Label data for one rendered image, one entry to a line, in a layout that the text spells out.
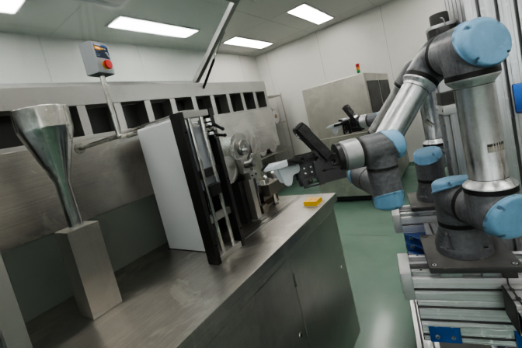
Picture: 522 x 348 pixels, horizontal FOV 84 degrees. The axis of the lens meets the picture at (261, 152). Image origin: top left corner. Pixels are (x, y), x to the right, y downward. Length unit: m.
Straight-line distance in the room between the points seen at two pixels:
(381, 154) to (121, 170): 1.04
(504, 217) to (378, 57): 4.97
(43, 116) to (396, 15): 5.35
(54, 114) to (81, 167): 0.36
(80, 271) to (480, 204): 1.09
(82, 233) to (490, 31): 1.17
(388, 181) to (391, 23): 5.07
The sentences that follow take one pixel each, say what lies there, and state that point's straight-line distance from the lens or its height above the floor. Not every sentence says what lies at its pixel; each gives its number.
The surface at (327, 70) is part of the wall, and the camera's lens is 5.96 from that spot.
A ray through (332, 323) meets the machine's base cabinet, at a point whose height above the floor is 0.37.
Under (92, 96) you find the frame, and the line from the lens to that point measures 1.40.
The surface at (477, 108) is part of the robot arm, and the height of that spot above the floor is 1.26.
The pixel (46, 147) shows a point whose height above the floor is 1.42.
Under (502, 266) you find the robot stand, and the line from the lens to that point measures 1.07.
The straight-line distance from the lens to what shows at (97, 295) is 1.07.
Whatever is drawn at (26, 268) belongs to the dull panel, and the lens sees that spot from 1.27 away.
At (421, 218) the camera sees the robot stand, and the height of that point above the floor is 0.75.
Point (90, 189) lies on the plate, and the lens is 1.32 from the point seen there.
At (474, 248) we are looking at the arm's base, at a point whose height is 0.85.
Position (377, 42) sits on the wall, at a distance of 5.74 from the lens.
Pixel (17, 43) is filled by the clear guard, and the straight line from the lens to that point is 1.25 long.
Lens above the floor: 1.34
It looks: 6 degrees down
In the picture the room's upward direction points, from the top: 13 degrees counter-clockwise
